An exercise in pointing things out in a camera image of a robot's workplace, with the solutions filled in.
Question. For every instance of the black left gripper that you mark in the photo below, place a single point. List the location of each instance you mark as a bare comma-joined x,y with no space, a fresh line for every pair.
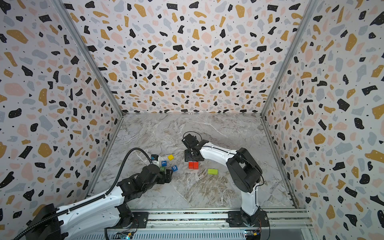
163,180

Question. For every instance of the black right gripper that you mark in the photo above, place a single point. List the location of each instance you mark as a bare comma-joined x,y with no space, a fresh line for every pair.
193,151

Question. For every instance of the lime green rectangular block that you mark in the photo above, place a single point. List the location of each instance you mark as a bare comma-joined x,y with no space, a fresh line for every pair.
213,172

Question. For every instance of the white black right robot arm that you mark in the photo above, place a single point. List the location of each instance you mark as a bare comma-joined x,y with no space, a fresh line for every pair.
244,170

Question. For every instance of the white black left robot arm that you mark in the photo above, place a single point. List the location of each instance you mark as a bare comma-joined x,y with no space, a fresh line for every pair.
108,209

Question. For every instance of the yellow wood cube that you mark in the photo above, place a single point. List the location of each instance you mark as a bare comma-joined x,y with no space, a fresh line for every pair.
170,157

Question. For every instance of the blue number cube nine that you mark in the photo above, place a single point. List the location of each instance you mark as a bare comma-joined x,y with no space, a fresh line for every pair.
174,168

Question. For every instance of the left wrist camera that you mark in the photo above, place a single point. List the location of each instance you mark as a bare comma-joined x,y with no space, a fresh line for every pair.
155,159

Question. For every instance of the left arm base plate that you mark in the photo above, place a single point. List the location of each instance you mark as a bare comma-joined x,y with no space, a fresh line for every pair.
135,220

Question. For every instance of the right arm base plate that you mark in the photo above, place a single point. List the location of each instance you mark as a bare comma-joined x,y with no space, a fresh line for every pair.
241,219

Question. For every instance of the aluminium left corner post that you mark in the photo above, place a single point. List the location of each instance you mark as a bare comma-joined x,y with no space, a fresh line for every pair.
65,16

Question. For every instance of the aluminium corner post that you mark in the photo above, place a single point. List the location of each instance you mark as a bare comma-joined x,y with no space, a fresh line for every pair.
65,16
290,54

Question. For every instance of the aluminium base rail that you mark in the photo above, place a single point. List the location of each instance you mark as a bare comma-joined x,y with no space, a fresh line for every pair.
210,224

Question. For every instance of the aluminium right corner post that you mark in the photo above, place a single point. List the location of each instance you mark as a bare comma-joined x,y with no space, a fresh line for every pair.
290,54

